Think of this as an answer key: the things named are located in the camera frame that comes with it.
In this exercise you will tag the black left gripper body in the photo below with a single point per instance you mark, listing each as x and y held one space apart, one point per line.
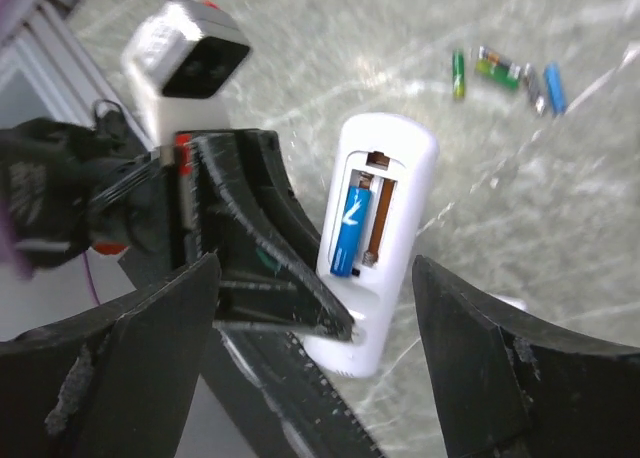
234 201

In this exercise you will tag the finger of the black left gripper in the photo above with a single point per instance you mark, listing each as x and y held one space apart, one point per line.
281 402
302 305

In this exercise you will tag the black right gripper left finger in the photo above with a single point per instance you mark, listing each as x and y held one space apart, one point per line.
114 381

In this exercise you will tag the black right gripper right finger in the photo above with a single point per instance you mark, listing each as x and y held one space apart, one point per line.
509 384

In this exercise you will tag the blue battery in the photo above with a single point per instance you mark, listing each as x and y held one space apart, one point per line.
555 89
351 226

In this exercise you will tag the white remote with orange button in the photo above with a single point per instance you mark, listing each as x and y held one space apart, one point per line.
395 158

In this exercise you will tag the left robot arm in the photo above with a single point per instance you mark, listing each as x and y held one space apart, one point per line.
66 187

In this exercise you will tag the white remote with coloured buttons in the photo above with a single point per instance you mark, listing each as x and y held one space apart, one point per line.
631 53

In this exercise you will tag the green battery single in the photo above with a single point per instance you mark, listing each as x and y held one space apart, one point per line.
458 74

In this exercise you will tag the dark grey battery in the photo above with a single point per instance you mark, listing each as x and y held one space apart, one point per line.
533 87

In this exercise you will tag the green yellow battery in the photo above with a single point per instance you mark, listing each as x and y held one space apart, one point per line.
497 74

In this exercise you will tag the black orange battery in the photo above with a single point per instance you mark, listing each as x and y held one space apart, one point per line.
499 60

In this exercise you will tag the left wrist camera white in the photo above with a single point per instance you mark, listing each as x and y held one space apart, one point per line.
176 62

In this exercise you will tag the aluminium table frame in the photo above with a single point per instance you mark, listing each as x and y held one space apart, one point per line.
45 71

